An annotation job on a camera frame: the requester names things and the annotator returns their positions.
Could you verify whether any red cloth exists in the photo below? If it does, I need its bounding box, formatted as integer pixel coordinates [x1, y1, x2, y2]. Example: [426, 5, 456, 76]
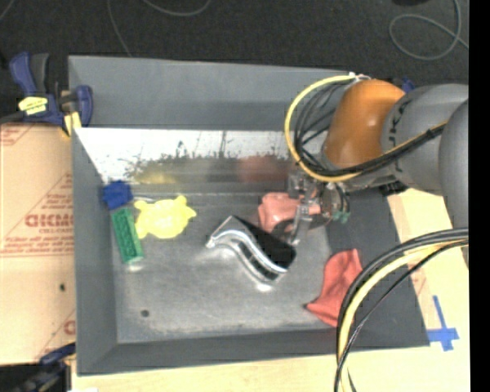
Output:
[305, 247, 365, 328]

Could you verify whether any black and silver curved tool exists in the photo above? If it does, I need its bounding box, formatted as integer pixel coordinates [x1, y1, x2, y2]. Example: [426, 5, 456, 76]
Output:
[205, 214, 298, 284]

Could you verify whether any brown cardboard board red print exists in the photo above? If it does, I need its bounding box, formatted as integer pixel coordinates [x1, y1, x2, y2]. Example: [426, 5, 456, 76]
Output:
[0, 122, 78, 368]

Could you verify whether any dark green flat block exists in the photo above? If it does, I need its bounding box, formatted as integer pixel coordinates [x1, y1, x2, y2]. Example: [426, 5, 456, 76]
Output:
[109, 207, 145, 265]

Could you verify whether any grey metal bin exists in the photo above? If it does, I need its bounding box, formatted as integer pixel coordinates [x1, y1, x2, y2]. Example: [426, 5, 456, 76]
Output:
[67, 55, 430, 375]

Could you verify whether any blue toy block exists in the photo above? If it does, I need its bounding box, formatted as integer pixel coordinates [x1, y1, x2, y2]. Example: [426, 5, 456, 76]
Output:
[101, 180, 134, 211]

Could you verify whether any black cylinder on white bracket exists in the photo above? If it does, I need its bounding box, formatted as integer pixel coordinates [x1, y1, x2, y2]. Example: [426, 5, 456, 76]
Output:
[378, 180, 406, 198]

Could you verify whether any yellow toy animal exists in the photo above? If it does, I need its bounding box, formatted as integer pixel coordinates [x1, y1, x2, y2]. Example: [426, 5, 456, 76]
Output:
[133, 194, 198, 241]

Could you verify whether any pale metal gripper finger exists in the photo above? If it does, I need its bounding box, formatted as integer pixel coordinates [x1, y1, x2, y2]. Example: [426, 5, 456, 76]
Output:
[294, 207, 314, 247]
[290, 204, 303, 240]

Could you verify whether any pink soft toy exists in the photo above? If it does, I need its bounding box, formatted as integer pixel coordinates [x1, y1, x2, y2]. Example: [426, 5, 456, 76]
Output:
[256, 192, 324, 235]

